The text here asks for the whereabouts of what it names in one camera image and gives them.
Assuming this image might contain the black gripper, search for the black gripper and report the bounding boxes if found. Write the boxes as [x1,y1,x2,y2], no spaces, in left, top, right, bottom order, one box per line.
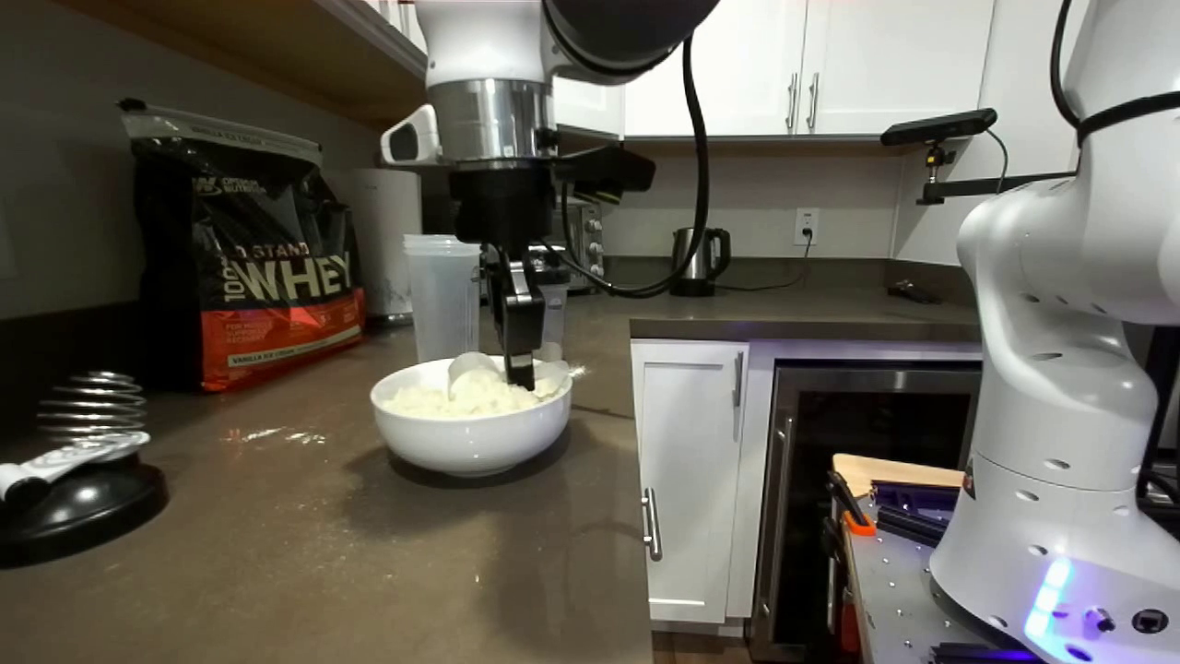
[449,169,555,390]

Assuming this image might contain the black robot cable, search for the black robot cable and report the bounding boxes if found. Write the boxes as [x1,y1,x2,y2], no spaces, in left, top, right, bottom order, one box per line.
[556,34,716,303]

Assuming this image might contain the white protein powder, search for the white protein powder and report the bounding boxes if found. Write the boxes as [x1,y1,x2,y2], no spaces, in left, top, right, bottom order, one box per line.
[390,368,561,421]

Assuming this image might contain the white upper cabinets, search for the white upper cabinets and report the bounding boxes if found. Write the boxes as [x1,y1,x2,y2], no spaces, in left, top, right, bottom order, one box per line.
[572,0,1056,136]

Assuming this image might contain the white lower cabinet door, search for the white lower cabinet door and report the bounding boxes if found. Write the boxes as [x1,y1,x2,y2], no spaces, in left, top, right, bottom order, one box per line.
[630,338,746,627]

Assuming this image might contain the white paper towel roll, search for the white paper towel roll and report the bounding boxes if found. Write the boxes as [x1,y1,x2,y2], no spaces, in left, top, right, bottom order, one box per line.
[349,169,422,322]

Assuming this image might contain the black lid with foil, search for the black lid with foil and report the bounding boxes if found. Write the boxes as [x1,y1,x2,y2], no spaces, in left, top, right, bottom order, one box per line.
[0,368,171,568]

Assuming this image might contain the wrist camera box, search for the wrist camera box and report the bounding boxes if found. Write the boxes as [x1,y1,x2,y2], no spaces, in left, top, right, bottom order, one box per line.
[379,103,440,167]

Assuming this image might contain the black whey protein bag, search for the black whey protein bag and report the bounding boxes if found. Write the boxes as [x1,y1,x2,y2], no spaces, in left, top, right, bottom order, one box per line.
[119,98,366,390]

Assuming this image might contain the white ceramic bowl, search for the white ceramic bowl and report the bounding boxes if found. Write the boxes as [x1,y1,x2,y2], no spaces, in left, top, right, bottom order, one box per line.
[369,356,574,479]

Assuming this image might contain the silver toaster oven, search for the silver toaster oven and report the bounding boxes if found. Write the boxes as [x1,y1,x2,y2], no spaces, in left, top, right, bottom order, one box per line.
[561,200,605,293]

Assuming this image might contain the black camera on stand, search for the black camera on stand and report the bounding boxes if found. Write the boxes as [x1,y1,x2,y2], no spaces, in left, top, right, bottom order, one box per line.
[880,108,1031,205]

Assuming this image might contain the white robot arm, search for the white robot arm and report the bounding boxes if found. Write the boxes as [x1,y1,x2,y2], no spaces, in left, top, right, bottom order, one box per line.
[928,0,1180,664]

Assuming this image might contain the stainless electric kettle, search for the stainless electric kettle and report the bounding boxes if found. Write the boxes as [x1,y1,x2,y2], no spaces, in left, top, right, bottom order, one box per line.
[670,229,729,293]

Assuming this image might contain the open clear plastic cup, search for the open clear plastic cup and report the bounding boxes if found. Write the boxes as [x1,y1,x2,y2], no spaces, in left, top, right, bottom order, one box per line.
[401,237,480,360]

